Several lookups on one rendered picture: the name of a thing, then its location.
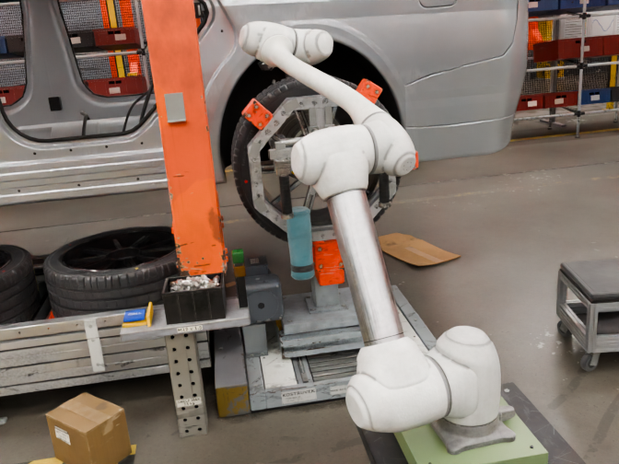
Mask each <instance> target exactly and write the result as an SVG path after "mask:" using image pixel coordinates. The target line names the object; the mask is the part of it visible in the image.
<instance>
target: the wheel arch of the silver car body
mask: <svg viewBox="0 0 619 464"><path fill-rule="evenodd" d="M259 62H260V60H258V59H256V57H255V58H253V59H252V60H251V61H250V62H249V63H248V64H247V65H246V67H245V68H244V69H243V70H242V71H241V73H240V74H239V76H238V77H237V79H236V80H235V82H234V84H233V85H232V87H231V89H230V91H229V92H228V95H227V98H226V100H225V103H224V106H223V109H222V112H221V116H220V120H219V125H218V132H217V157H218V164H219V168H220V172H221V176H222V179H223V181H224V183H226V182H227V179H226V172H225V168H226V167H228V166H230V165H231V146H232V140H233V136H234V133H235V130H236V127H237V124H238V122H239V119H240V117H241V116H242V111H243V110H244V109H245V108H246V106H247V105H248V104H249V103H250V101H251V100H252V99H254V98H257V96H258V95H259V94H260V93H262V92H263V90H265V89H267V88H268V87H269V86H271V85H272V82H273V80H275V82H278V81H281V80H282V79H286V74H285V72H284V71H282V70H281V69H280V68H278V67H274V68H273V70H271V71H270V70H265V71H264V70H261V68H260V66H259V65H258V63H259ZM311 66H312V67H314V68H316V69H318V70H320V71H322V72H323V73H325V74H326V75H331V76H335V77H338V78H341V79H343V80H345V81H348V82H351V83H353V84H356V85H357V86H358V85H359V84H360V82H361V80H362V79H363V78H365V79H367V80H369V81H371V82H372V83H374V84H375V85H377V86H379V87H381V88H382V91H381V93H380V96H379V97H378V100H379V101H380V103H381V104H382V105H383V106H384V107H385V109H386V110H387V111H388V112H389V114H390V115H391V116H392V118H393V119H394V120H395V121H397V122H398V123H399V124H400V125H401V126H402V127H403V128H404V130H405V123H404V118H403V111H402V108H401V105H400V102H399V100H398V98H397V95H396V93H395V91H394V89H393V87H392V85H391V83H390V81H389V79H388V78H387V76H386V75H385V74H384V73H383V72H382V70H381V69H380V68H379V67H378V66H377V64H376V63H375V62H374V61H373V60H372V59H370V58H369V57H368V56H367V55H366V54H364V53H363V52H361V51H360V50H359V49H358V48H356V47H355V46H353V45H351V44H349V43H347V42H344V41H340V40H337V39H335V38H333V52H332V53H331V55H330V56H329V57H328V58H327V59H325V60H324V61H322V62H321V63H318V64H315V65H311ZM335 117H336V118H337V119H338V121H339V122H340V123H341V124H342V125H348V124H350V125H352V124H353V123H354V122H353V120H352V118H351V117H350V115H349V114H348V113H347V112H346V111H345V110H344V109H343V108H341V107H340V106H338V108H337V111H336V114H335ZM269 149H271V146H270V145H269V141H268V142H267V143H266V145H265V146H264V147H263V148H262V150H261V152H260V158H261V161H268V160H272V159H269V156H268V150H269Z"/></svg>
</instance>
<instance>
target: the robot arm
mask: <svg viewBox="0 0 619 464"><path fill-rule="evenodd" d="M239 46H240V47H241V49H242V50H243V51H244V52H246V53H247V54H248V55H250V56H253V57H256V59H258V60H260V62H259V63H258V65H259V66H260V68H261V70H264V71H265V70H270V71H271V70H273V68H274V67H278V68H280V69H281V70H282V71H284V72H285V73H286V74H288V75H290V76H292V77H293V78H295V79H296V80H297V81H299V82H301V83H302V84H304V85H306V86H307V87H310V88H311V89H313V90H314V91H316V92H318V93H319V94H321V95H323V96H324V97H326V98H327V99H329V100H331V101H332V102H334V103H335V104H337V105H338V106H340V107H341V108H343V109H344V110H345V111H346V112H347V113H348V114H349V115H350V117H351V118H352V120H353V122H354V125H350V124H348V125H342V126H335V127H330V128H325V129H321V130H318V131H315V132H313V133H310V134H308V135H306V136H305V137H304V138H303V139H301V140H300V141H298V142H297V143H296V144H294V146H293V148H292V152H291V166H292V169H293V172H294V174H295V176H296V177H297V178H298V180H300V181H301V182H302V183H304V184H306V185H312V187H313V188H314V190H315V191H316V192H317V193H318V194H319V196H320V197H321V198H322V199H323V200H324V201H325V202H327V205H328V209H329V213H330V216H331V219H332V223H333V230H334V234H335V236H336V240H337V244H338V248H339V251H340V255H341V258H342V260H343V264H344V267H345V274H346V277H347V281H348V284H349V288H350V292H351V295H352V298H353V302H354V306H355V310H356V315H357V319H358V323H359V327H360V330H361V334H362V337H363V341H364V344H365V346H364V347H362V348H361V349H360V351H359V353H358V356H357V359H356V360H357V367H356V375H354V376H352V377H351V379H350V381H349V383H348V385H347V389H346V396H345V400H346V405H347V409H348V411H349V413H350V415H351V417H352V419H353V421H354V422H355V423H356V425H357V426H359V427H360V428H363V429H366V430H369V431H373V432H381V433H400V432H403V431H408V430H411V429H415V428H417V427H420V426H423V425H426V424H430V425H431V427H432V428H433V429H434V431H435V432H436V433H437V435H438V436H439V438H440V439H441V440H442V442H443V443H444V444H445V446H446V449H447V452H448V453H449V454H451V455H459V454H460V453H461V452H464V451H467V450H471V449H475V448H479V447H486V446H491V445H494V444H499V443H510V442H514V441H515V440H516V434H515V433H514V432H513V431H512V430H510V429H509V428H507V427H506V426H505V425H504V424H503V423H502V422H505V421H506V420H508V419H510V418H512V417H514V416H515V411H514V408H513V407H512V406H499V402H500V391H501V373H500V363H499V359H498V355H497V352H496V348H495V346H494V344H493V342H492V341H490V339H489V338H488V336H487V335H486V334H485V333H484V332H483V331H481V330H479V329H477V328H474V327H469V326H458V327H454V328H452V329H450V330H448V331H445V332H444V333H443V334H442V335H441V336H440V337H439V338H438V340H437V342H436V346H435V347H433V348H432V349H431V350H429V351H428V352H427V353H426V354H423V353H422V352H421V350H420V349H419V347H418V345H417V343H416V342H415V341H413V340H412V339H411V338H409V337H408V336H404V333H403V326H402V323H401V320H400V316H399V313H398V309H397V306H396V303H395V299H394V295H393V292H392V289H391V283H390V279H389V275H388V272H387V269H386V265H385V261H384V259H383V255H382V251H381V248H380V242H379V239H378V235H377V231H376V228H375V225H374V221H373V218H372V214H371V211H370V208H369V204H368V198H367V195H366V190H367V187H368V175H370V174H381V173H384V172H385V173H386V174H387V175H390V176H395V177H401V176H403V175H405V174H407V173H409V172H410V171H411V170H412V169H413V168H414V166H415V147H414V145H413V142H412V140H411V138H410V136H409V135H408V133H407V132H406V131H405V130H404V128H403V127H402V126H401V125H400V124H399V123H398V122H397V121H395V120H394V119H393V118H392V117H391V116H390V115H389V114H388V113H387V112H385V111H384V110H382V109H380V108H378V107H377V106H376V105H374V104H373V103H371V102H370V101H369V100H368V99H366V98H365V97H363V96H362V95H361V94H359V93H358V92H356V91H355V90H353V89H352V88H351V87H349V86H347V85H345V84H344V83H342V82H340V81H338V80H336V79H334V78H333V77H331V76H329V75H326V74H325V73H323V72H322V71H320V70H318V69H316V68H314V67H312V66H311V65H315V64H318V63H321V62H322V61H324V60H325V59H327V58H328V57H329V56H330V55H331V53H332V52H333V38H332V36H331V35H330V34H329V33H328V32H326V31H324V30H320V29H292V28H289V27H286V26H284V25H280V24H276V23H272V22H265V21H253V22H250V23H247V24H246V25H245V26H244V27H243V28H242V29H241V31H240V34H239Z"/></svg>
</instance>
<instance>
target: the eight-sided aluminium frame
mask: <svg viewBox="0 0 619 464"><path fill-rule="evenodd" d="M299 102H300V104H299ZM311 102H312V103H311ZM325 106H332V107H336V106H338V105H337V104H335V103H334V102H332V101H331V100H329V99H327V98H326V97H324V96H323V95H313V96H303V97H292V98H286V99H285V100H284V101H283V102H282V103H281V105H280V106H279V107H278V108H277V110H276V111H275V112H274V114H273V115H274V117H273V118H272V120H270V121H269V123H268V124H267V125H266V126H265V128H264V129H263V130H262V131H261V130H260V131H259V132H258V133H257V134H256V135H255V136H254V137H253V138H252V139H251V141H250V142H249V143H248V145H247V147H248V157H249V166H250V174H251V191H252V200H253V206H254V208H255V209H256V210H257V211H259V212H260V214H263V215H264V216H265V217H267V218H268V219H269V220H271V221H272V222H273V223H274V224H276V225H277V226H279V227H280V228H281V229H283V230H284V231H285V232H286V233H287V228H286V219H282V218H281V212H279V211H278V210H277V209H276V208H274V207H273V206H272V205H271V204H269V203H268V202H267V201H266V200H265V199H264V195H263V176H262V167H261V158H260V151H261V150H262V148H263V147H264V146H265V145H266V143H267V142H268V141H269V140H270V139H271V137H272V136H273V135H274V133H275V132H276V131H277V130H278V129H279V127H280V126H281V125H282V124H283V123H284V121H285V120H286V119H287V118H288V116H289V115H290V114H291V113H292V111H293V110H307V109H308V108H316V109H317V108H325ZM275 121H276V122H275ZM267 131H268V132H267ZM260 140H261V141H260ZM389 184H390V185H389V186H390V198H392V196H393V195H394V194H395V193H396V186H397V185H396V177H395V176H390V175H389ZM379 201H380V194H379V190H377V192H376V193H375V194H374V195H373V196H372V197H371V199H370V200H369V201H368V204H369V208H370V211H371V214H372V218H374V217H375V216H376V215H377V213H378V212H379V211H380V210H381V209H382V208H379ZM311 232H312V241H322V240H329V239H336V236H335V234H334V230H333V225H329V226H315V227H312V228H311Z"/></svg>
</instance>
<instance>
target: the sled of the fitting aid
mask: <svg viewBox="0 0 619 464"><path fill-rule="evenodd" d="M274 327H275V331H276V335H277V340H278V343H279V347H280V351H281V355H282V359H285V358H291V357H298V356H304V355H311V354H323V353H329V352H336V351H343V350H350V349H356V348H362V347H364V346H365V344H364V341H363V337H362V334H361V330H360V327H359V325H355V326H348V327H342V328H334V329H328V330H321V331H308V332H301V333H295V334H288V335H285V334H284V331H283V327H282V323H281V320H275V321H274Z"/></svg>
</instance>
